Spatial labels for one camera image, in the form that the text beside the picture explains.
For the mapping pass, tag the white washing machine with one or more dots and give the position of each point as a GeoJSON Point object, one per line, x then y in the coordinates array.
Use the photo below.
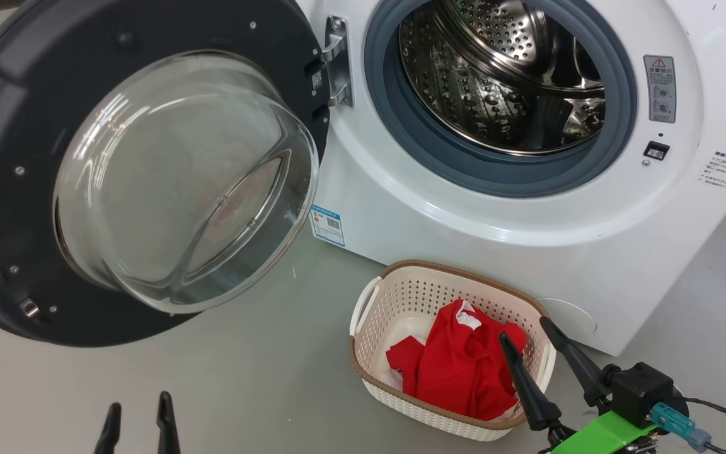
{"type": "Point", "coordinates": [527, 239]}

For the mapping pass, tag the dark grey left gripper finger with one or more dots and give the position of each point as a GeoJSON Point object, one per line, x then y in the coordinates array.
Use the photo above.
{"type": "Point", "coordinates": [166, 425]}
{"type": "Point", "coordinates": [109, 432]}

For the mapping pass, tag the steel washer drum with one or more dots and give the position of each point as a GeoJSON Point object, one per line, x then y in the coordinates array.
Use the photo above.
{"type": "Point", "coordinates": [464, 82]}

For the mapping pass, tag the grey warning sticker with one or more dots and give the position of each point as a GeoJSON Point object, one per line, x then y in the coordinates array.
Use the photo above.
{"type": "Point", "coordinates": [660, 88]}

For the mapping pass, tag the cream perforated laundry basket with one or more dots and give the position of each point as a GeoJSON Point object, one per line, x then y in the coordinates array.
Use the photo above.
{"type": "Point", "coordinates": [413, 296]}

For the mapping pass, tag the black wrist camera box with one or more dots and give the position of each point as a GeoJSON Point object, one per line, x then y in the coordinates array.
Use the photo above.
{"type": "Point", "coordinates": [640, 391]}

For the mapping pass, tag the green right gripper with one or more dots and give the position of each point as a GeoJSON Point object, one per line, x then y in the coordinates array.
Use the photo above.
{"type": "Point", "coordinates": [602, 436]}

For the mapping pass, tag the black door latch socket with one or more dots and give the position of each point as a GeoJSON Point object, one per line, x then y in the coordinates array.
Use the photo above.
{"type": "Point", "coordinates": [656, 150]}

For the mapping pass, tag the blue energy label sticker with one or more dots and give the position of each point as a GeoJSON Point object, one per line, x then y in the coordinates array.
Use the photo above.
{"type": "Point", "coordinates": [328, 225]}

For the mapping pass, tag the red garment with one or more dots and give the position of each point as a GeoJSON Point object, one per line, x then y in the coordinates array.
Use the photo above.
{"type": "Point", "coordinates": [457, 366]}

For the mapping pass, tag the printed text sticker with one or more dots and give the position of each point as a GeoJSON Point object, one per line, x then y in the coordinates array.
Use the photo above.
{"type": "Point", "coordinates": [721, 170]}

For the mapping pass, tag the metal door hinge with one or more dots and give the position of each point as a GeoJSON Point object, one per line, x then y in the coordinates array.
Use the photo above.
{"type": "Point", "coordinates": [339, 63]}

